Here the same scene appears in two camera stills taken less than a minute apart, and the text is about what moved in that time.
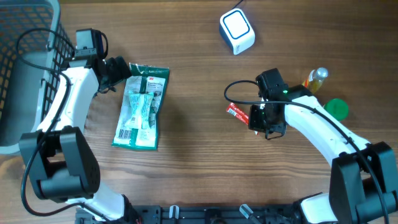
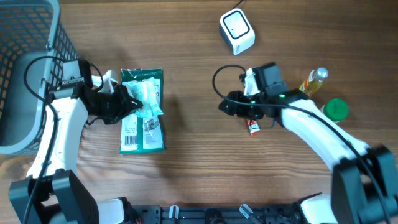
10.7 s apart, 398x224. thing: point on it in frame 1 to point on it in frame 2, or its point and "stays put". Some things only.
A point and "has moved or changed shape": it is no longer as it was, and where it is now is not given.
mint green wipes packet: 138,116 to 148,91
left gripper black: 120,68 to 125,102
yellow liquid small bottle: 315,78 stays put
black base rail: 169,214 stays put
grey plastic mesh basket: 28,93 stays put
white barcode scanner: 236,30 stays put
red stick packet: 234,110 has moved or changed shape
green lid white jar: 336,107 stays put
